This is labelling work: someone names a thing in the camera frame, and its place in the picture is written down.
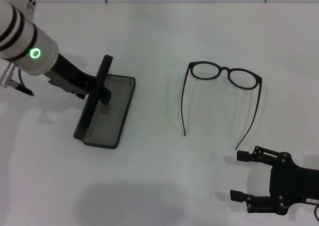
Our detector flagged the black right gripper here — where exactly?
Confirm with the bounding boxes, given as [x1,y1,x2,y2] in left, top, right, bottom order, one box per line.
[230,145,319,216]

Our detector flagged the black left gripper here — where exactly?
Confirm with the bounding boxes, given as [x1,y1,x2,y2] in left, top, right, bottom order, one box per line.
[44,53,112,106]

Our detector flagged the black glasses case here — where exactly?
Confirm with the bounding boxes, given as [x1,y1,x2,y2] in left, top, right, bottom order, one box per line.
[73,54,137,150]

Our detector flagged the black round glasses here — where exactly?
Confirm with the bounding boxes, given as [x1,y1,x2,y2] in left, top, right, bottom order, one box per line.
[181,61,263,151]

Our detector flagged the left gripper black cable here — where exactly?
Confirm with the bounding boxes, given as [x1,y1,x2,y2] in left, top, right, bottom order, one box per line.
[0,63,34,97]

